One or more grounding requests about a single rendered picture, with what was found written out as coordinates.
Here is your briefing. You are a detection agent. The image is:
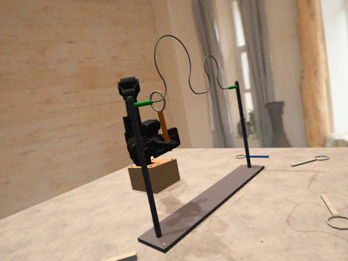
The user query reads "grey loop with orange handle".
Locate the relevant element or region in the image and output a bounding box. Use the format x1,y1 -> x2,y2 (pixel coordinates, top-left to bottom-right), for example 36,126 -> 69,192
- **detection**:
150,90 -> 170,142

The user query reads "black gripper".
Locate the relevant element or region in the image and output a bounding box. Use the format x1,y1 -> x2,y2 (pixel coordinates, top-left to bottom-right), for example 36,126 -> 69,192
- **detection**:
129,127 -> 181,166

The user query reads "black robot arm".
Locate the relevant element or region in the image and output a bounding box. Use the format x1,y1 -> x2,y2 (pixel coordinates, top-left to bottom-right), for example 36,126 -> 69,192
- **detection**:
117,76 -> 161,165

